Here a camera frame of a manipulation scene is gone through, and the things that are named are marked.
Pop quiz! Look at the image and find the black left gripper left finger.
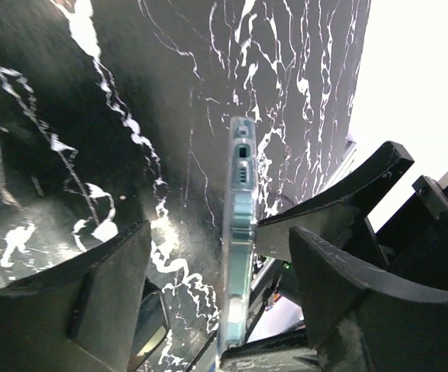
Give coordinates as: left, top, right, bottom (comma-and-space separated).
0, 221, 151, 371

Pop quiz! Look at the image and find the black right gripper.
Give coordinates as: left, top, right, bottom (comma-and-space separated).
255, 141, 448, 291

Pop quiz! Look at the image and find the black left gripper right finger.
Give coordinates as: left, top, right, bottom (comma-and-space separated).
289, 227, 448, 371

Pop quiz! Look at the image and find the phone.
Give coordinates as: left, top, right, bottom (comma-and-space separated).
217, 116, 258, 357

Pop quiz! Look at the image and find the black smartphone on table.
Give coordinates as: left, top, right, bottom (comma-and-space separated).
127, 279, 170, 371

